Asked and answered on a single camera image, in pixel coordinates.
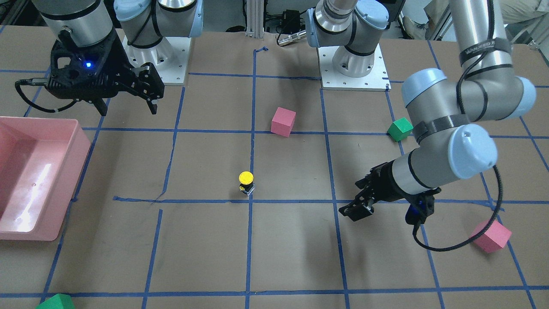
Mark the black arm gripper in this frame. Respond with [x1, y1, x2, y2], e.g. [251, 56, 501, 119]
[45, 30, 159, 117]

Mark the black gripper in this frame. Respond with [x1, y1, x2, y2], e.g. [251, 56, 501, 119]
[338, 161, 404, 221]

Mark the yellow push button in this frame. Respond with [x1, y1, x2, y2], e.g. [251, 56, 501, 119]
[238, 171, 255, 196]

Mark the pink cube near arm base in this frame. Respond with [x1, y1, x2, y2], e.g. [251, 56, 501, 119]
[270, 107, 296, 137]

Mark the green cube centre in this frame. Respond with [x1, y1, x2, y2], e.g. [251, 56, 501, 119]
[387, 117, 414, 142]

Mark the pink plastic bin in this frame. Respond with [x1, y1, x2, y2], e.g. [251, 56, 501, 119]
[0, 117, 90, 241]

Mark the pink cube tilted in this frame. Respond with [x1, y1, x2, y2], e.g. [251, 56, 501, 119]
[473, 220, 512, 254]

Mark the green cube far corner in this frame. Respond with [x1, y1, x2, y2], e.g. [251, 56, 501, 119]
[35, 294, 76, 309]

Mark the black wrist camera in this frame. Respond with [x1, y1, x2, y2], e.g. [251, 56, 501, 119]
[130, 62, 165, 100]
[404, 194, 435, 225]

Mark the aluminium frame post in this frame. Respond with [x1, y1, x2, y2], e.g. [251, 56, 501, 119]
[243, 0, 266, 40]

